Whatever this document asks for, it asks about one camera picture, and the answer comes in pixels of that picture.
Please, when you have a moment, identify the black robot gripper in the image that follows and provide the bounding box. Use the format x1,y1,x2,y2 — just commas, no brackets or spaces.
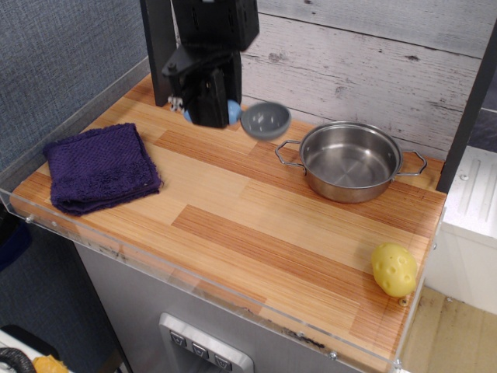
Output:
162,1,259,128

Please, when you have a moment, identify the dark grey vertical post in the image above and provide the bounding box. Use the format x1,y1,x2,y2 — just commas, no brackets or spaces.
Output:
140,0,177,106

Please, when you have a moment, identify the dark grey right post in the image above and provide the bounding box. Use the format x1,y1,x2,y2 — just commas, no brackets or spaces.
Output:
436,24,496,193

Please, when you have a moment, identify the silver toy fridge cabinet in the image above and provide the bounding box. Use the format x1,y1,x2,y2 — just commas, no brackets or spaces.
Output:
77,245,394,372

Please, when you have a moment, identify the stainless steel pot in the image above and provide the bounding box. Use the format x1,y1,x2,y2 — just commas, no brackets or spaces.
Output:
275,121,428,204

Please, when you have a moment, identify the silver dispenser button panel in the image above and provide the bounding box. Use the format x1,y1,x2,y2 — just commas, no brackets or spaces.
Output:
158,312,255,372

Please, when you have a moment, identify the black corrugated cable hose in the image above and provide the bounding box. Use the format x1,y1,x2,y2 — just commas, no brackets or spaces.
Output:
0,347,36,373

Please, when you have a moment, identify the blue grey toy scoop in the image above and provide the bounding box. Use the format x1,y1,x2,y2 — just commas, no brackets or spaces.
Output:
178,99,291,141

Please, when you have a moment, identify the white toy sink unit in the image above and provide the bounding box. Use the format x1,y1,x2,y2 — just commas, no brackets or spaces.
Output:
425,146,496,314

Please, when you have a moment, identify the purple folded towel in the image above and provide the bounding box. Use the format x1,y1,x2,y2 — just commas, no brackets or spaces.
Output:
43,123,162,216

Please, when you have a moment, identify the yellow object at corner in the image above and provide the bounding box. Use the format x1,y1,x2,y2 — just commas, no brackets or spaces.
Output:
33,355,69,373

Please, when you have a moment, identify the yellow toy potato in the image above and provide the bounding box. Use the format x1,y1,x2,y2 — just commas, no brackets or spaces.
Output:
371,242,417,298

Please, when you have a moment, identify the clear acrylic edge guard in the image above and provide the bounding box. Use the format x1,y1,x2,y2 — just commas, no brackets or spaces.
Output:
1,182,442,372

